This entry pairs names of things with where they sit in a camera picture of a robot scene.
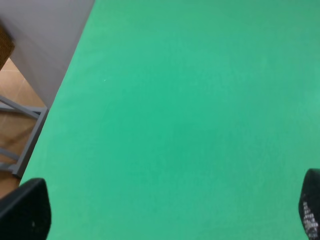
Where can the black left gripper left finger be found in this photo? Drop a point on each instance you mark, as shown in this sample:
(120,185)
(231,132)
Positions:
(25,213)

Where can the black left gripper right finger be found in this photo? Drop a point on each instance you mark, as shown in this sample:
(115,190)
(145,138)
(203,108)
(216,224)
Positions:
(309,204)

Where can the brown wooden furniture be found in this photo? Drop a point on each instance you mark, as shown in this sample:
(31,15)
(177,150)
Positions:
(7,45)

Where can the grey metal table frame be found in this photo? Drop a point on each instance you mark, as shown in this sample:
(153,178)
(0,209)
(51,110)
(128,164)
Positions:
(21,122)

